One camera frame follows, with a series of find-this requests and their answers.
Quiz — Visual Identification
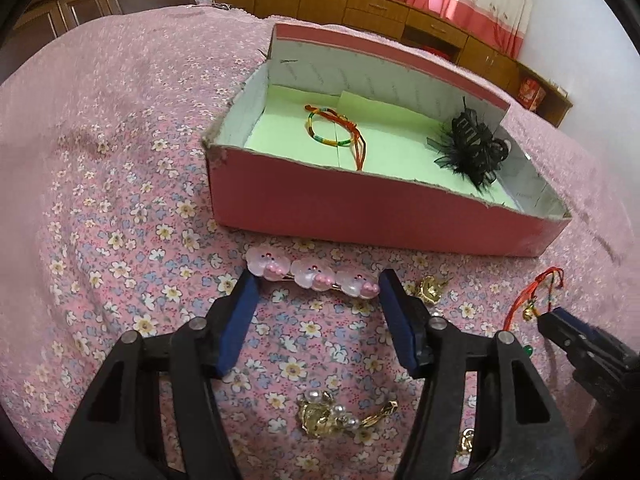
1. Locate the pink floral bed sheet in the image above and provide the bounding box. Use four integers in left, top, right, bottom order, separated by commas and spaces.
0, 4, 640, 480

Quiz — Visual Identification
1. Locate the pink cardboard box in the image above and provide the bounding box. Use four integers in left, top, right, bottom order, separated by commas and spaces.
202, 22, 573, 258

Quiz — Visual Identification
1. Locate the dark wooden headboard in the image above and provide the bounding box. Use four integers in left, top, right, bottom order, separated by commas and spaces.
0, 0, 196, 86

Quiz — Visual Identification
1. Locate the pink flower hair clip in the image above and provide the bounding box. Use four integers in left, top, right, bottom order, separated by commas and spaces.
245, 246, 381, 298

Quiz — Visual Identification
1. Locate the black feather hair clip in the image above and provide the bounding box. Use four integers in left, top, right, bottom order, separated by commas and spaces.
426, 97, 512, 193

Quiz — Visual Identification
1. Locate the gold pearl hair clip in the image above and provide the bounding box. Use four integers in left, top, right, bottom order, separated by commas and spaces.
296, 389, 400, 433

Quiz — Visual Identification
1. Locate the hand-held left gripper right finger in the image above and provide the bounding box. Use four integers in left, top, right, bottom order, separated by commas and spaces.
378, 269, 581, 480

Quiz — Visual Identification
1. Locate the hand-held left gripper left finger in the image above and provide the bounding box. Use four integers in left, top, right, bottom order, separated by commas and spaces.
52, 270, 261, 480

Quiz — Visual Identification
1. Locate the multicolour braided bracelet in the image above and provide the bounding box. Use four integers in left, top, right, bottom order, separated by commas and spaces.
304, 104, 368, 172

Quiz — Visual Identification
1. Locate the red gift box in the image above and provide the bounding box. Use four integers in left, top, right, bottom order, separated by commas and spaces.
517, 76, 547, 111

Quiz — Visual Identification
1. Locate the red string bell bracelet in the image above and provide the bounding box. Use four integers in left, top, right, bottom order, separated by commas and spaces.
502, 266, 565, 356

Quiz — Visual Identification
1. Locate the small gold flower ornament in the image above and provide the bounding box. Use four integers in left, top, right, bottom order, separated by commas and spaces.
415, 275, 448, 306

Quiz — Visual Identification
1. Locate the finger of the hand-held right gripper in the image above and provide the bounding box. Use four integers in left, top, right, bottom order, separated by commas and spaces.
537, 307, 601, 358

